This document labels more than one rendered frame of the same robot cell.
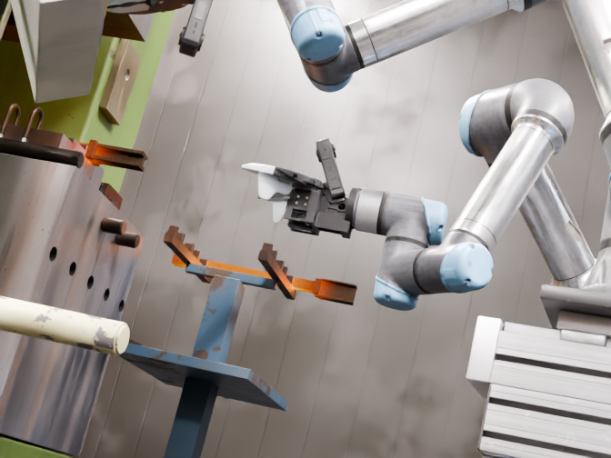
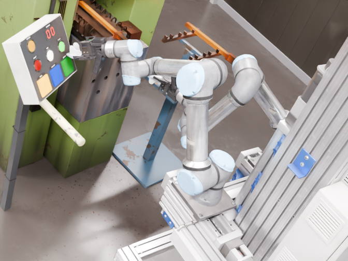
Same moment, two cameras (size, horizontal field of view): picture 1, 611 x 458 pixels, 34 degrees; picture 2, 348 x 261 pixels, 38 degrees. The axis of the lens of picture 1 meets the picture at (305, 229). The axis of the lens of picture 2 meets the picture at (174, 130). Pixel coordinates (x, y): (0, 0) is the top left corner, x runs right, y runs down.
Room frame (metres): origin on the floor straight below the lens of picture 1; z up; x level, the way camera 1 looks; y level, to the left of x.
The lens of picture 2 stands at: (-0.35, -0.74, 2.36)
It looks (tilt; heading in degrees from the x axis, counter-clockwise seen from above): 37 degrees down; 17
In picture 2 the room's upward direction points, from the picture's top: 23 degrees clockwise
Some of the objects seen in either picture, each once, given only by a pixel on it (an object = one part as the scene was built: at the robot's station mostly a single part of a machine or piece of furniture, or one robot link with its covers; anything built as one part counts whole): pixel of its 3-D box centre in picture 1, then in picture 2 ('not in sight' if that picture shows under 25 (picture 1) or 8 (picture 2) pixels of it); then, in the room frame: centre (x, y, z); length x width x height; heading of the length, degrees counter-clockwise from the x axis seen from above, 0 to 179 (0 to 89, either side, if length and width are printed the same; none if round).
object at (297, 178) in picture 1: (294, 180); (161, 78); (1.65, 0.04, 1.00); 0.09 x 0.05 x 0.02; 113
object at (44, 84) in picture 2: not in sight; (43, 85); (1.11, 0.32, 1.01); 0.07 x 0.05 x 0.07; 12
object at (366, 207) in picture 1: (368, 211); (184, 96); (1.66, -0.10, 0.98); 0.08 x 0.05 x 0.08; 167
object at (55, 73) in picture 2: not in sight; (55, 75); (1.21, 0.34, 1.01); 0.07 x 0.05 x 0.07; 12
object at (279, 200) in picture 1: (278, 207); not in sight; (1.75, 0.06, 0.98); 0.09 x 0.03 x 0.06; 41
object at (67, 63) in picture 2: not in sight; (67, 66); (1.31, 0.36, 1.01); 0.07 x 0.05 x 0.07; 12
